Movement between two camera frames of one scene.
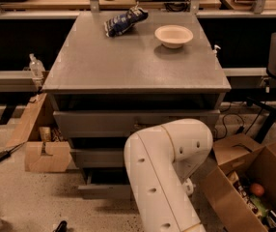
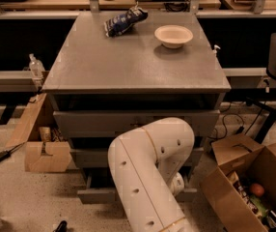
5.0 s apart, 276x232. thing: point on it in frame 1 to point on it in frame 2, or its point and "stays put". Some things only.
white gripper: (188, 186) to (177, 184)
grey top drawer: (123, 124) stays put
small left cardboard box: (45, 145) stays put
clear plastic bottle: (37, 68) stays put
